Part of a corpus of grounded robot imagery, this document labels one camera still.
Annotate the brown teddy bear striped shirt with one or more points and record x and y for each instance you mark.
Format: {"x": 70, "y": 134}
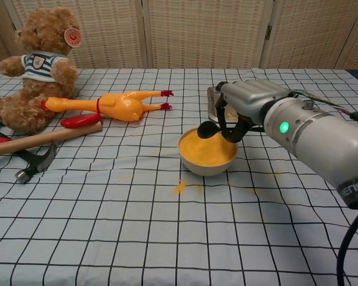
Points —
{"x": 38, "y": 89}

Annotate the yellow powder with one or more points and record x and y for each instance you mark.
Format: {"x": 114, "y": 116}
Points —
{"x": 180, "y": 187}

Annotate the orange powder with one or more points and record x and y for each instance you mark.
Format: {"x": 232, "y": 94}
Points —
{"x": 203, "y": 152}

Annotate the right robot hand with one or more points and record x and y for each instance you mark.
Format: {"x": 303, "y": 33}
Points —
{"x": 250, "y": 95}

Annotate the white bowl of yellow powder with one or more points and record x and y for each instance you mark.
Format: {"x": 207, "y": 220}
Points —
{"x": 206, "y": 169}

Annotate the blue grid checked tablecloth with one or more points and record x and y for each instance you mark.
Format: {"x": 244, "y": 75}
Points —
{"x": 137, "y": 232}

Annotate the yellow rubber chicken toy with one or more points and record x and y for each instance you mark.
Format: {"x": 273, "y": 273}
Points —
{"x": 122, "y": 104}

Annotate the silver metal tray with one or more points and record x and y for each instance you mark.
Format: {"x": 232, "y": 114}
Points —
{"x": 213, "y": 104}

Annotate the black spoon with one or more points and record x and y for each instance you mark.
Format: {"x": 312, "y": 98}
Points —
{"x": 207, "y": 129}

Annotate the beige woven folding screen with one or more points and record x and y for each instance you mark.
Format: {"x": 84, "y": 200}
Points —
{"x": 197, "y": 32}

